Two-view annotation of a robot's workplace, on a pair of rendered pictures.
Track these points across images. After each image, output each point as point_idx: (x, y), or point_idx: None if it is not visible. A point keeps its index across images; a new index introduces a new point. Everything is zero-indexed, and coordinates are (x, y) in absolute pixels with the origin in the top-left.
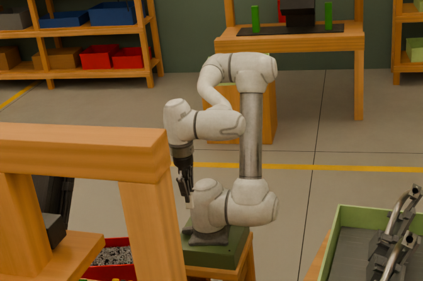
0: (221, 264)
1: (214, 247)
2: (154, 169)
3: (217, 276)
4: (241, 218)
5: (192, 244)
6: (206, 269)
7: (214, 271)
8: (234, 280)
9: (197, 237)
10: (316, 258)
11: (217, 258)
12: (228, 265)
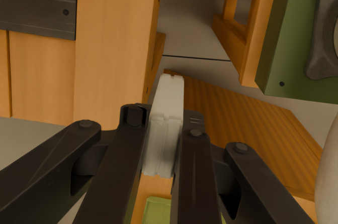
0: (264, 54)
1: (301, 45)
2: None
3: (248, 41)
4: (328, 159)
5: None
6: (260, 18)
7: (253, 37)
8: (239, 75)
9: None
10: (302, 202)
11: (270, 51)
12: (260, 70)
